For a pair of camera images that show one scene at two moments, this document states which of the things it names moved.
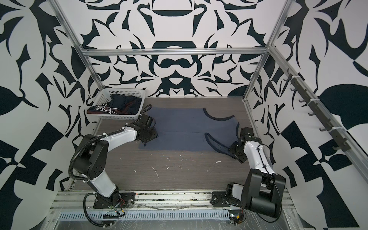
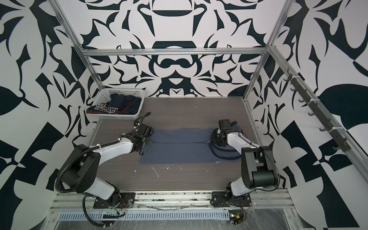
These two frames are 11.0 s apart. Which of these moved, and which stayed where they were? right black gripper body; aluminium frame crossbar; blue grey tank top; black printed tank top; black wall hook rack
Moved: blue grey tank top; right black gripper body
Stayed: black printed tank top; black wall hook rack; aluminium frame crossbar
